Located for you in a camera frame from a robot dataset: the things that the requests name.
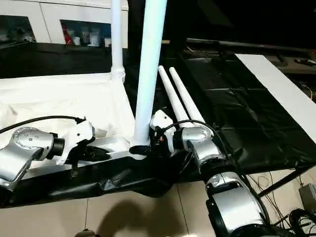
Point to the white plastic table top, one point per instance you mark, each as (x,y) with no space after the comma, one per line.
(61,98)

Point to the white plastic table leg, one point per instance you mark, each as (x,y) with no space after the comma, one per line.
(117,37)
(150,74)
(172,98)
(187,98)

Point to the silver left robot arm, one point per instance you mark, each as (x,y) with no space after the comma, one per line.
(22,150)

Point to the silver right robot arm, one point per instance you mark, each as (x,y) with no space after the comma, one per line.
(217,163)

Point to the black glossy mat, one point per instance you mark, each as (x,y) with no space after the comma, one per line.
(247,106)

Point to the black metal stand bar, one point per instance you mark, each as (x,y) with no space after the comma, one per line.
(281,182)

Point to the flat white board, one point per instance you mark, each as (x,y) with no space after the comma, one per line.
(279,81)

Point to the white glass-door cabinet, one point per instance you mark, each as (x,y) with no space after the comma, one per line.
(49,12)

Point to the grey flat box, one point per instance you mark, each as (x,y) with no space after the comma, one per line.
(308,191)

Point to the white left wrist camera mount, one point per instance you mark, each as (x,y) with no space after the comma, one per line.
(79,135)

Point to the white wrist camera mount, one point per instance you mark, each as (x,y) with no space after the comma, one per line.
(79,135)
(163,123)

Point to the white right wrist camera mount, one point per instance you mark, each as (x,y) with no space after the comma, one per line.
(163,123)

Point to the long black metal rail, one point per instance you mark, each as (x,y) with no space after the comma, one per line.
(259,45)

